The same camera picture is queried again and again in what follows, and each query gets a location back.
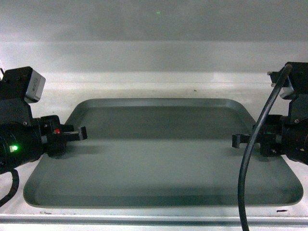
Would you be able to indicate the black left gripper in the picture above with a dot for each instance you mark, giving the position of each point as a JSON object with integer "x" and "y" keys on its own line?
{"x": 50, "y": 128}

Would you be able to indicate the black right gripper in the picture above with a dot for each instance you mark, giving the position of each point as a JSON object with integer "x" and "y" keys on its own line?
{"x": 270, "y": 136}

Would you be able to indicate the grey silver tray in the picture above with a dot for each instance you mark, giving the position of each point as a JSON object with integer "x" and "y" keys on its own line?
{"x": 145, "y": 153}

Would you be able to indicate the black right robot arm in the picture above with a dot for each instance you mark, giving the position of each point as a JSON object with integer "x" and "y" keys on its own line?
{"x": 287, "y": 135}

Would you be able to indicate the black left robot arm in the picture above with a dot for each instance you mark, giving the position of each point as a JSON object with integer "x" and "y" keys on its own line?
{"x": 25, "y": 139}

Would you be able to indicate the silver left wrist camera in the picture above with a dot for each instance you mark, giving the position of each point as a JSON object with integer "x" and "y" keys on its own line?
{"x": 35, "y": 87}

